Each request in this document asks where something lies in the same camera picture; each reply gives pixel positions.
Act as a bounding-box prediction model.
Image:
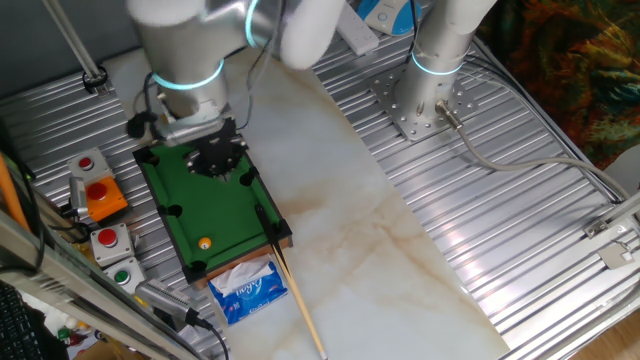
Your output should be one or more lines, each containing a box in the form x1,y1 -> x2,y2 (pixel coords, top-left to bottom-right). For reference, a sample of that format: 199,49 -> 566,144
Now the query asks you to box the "green mini pool table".
132,139 -> 294,291

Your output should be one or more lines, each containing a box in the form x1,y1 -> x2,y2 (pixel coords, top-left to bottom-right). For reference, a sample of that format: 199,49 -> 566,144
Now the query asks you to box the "small metal bracket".
583,217 -> 609,239

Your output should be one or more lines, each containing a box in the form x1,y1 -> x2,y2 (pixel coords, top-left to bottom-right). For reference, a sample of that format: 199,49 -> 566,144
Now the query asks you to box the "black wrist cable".
233,0 -> 284,132

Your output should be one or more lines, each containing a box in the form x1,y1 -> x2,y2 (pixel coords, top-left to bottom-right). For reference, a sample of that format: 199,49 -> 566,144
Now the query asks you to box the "blue tissue pack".
207,254 -> 290,326

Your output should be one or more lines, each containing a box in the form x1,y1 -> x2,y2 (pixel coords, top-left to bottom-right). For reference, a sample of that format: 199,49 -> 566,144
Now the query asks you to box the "black pole clamp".
82,64 -> 110,95

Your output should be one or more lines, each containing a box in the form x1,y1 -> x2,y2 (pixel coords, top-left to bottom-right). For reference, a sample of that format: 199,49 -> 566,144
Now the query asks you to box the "grey box green button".
102,256 -> 147,295

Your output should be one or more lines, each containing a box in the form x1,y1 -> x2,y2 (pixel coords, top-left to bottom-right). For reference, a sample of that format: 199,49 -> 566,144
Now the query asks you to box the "black hanging cable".
12,159 -> 47,274

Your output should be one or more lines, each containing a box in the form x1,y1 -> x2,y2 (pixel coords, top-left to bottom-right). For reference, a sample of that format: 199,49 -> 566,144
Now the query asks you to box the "ribbed silver camera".
134,278 -> 201,326

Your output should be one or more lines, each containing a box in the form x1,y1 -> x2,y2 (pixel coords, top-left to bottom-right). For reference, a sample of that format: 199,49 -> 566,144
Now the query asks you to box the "metal tripod pole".
42,0 -> 109,96

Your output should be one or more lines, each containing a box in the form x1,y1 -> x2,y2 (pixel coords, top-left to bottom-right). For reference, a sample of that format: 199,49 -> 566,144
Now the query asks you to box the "wooden pool cue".
254,203 -> 329,360

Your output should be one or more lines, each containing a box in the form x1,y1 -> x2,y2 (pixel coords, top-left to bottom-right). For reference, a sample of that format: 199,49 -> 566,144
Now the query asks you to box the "grey metal tag plate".
597,242 -> 636,271

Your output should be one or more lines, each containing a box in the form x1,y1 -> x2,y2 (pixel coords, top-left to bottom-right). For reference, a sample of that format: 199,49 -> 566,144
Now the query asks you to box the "black camera cable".
197,317 -> 231,360

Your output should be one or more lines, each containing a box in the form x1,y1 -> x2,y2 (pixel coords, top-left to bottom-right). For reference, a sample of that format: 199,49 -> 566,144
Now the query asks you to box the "aluminium frame bar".
0,209 -> 201,360

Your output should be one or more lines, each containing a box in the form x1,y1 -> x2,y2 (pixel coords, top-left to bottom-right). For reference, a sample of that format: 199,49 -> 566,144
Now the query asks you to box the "grey box large red button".
89,222 -> 136,268

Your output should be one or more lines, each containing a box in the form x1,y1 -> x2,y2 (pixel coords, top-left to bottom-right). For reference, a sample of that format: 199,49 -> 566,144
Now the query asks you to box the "orange pole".
0,152 -> 31,231

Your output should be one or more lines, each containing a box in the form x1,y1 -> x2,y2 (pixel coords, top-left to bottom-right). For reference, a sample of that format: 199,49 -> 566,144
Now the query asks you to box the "black keyboard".
0,282 -> 46,360

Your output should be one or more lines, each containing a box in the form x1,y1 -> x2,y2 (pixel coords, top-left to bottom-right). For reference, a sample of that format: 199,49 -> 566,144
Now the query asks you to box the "black base cable bundle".
407,0 -> 422,59

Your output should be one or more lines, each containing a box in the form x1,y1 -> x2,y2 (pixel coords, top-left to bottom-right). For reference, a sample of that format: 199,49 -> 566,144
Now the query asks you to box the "blue white device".
357,0 -> 424,37

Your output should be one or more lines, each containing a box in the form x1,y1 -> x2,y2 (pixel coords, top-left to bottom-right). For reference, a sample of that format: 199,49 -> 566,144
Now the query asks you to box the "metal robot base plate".
369,64 -> 479,142

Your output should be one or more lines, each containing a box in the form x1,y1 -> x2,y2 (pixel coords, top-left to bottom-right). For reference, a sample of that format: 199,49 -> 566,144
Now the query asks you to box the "orange box red button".
82,175 -> 130,223

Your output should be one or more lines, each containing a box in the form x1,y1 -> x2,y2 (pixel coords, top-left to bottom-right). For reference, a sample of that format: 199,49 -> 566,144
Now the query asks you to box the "small silver camera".
68,175 -> 90,219

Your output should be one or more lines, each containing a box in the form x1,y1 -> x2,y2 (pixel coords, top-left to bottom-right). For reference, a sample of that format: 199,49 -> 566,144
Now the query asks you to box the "grey box small red button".
67,147 -> 115,182

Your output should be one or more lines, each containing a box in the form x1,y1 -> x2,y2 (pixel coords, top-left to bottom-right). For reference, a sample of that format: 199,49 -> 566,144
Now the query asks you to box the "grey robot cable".
434,99 -> 631,201

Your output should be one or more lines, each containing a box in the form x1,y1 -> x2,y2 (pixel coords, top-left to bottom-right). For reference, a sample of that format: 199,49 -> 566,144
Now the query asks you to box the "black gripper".
187,117 -> 250,181

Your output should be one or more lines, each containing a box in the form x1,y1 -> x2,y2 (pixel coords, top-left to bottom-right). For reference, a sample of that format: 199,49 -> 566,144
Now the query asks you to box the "colourful patterned cloth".
477,0 -> 640,171

